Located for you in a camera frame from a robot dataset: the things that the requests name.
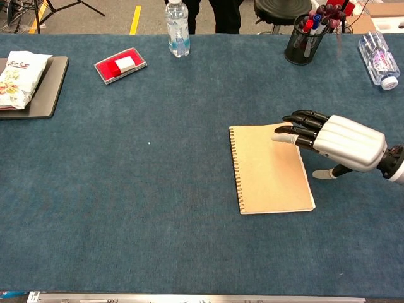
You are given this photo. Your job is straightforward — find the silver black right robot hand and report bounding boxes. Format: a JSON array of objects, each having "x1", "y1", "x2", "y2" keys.
[{"x1": 271, "y1": 109, "x2": 388, "y2": 180}]

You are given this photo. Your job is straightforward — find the kraft cover spiral notebook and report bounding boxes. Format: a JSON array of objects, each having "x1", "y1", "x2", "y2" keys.
[{"x1": 229, "y1": 122, "x2": 316, "y2": 215}]

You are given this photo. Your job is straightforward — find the lying clear water bottle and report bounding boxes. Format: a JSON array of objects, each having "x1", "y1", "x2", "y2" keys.
[{"x1": 357, "y1": 30, "x2": 401, "y2": 92}]

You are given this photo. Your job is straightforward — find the black mesh pen holder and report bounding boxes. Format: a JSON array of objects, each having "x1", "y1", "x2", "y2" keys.
[{"x1": 283, "y1": 14, "x2": 331, "y2": 66}]

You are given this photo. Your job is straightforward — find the brown cardboard box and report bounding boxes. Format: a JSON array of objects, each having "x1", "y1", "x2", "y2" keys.
[{"x1": 345, "y1": 3, "x2": 404, "y2": 35}]

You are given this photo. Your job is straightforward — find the blue cap marker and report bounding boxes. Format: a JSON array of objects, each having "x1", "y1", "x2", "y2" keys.
[{"x1": 311, "y1": 13, "x2": 323, "y2": 35}]

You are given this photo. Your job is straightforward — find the dark red artificial flowers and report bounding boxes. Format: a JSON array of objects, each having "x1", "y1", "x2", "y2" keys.
[{"x1": 315, "y1": 3, "x2": 347, "y2": 57}]

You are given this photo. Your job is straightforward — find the black round stool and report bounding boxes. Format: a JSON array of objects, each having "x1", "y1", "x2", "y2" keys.
[{"x1": 254, "y1": 0, "x2": 313, "y2": 35}]

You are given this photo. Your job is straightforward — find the person legs black trousers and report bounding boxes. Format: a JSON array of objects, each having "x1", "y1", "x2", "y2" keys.
[{"x1": 163, "y1": 0, "x2": 242, "y2": 35}]

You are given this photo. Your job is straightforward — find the upright clear water bottle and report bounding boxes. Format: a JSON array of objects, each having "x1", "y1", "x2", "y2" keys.
[{"x1": 165, "y1": 0, "x2": 191, "y2": 58}]

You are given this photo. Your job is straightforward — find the red and white stamp block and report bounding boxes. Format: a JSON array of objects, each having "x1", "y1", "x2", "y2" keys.
[{"x1": 107, "y1": 57, "x2": 136, "y2": 78}]

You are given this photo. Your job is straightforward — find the red stamp pad case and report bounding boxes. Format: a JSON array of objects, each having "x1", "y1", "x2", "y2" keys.
[{"x1": 93, "y1": 47, "x2": 148, "y2": 85}]

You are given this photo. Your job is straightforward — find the grey closed laptop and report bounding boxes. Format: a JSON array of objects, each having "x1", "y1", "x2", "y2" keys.
[{"x1": 0, "y1": 56, "x2": 69, "y2": 120}]

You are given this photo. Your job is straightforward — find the black tripod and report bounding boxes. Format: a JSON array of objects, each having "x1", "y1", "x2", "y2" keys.
[{"x1": 30, "y1": 0, "x2": 106, "y2": 34}]

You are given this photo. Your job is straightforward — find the white snack bag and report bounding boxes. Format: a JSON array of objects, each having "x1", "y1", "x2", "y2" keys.
[{"x1": 0, "y1": 50, "x2": 53, "y2": 111}]

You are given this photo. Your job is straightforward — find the aluminium table edge rail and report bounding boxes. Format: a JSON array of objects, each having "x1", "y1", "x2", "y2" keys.
[{"x1": 27, "y1": 290, "x2": 367, "y2": 303}]

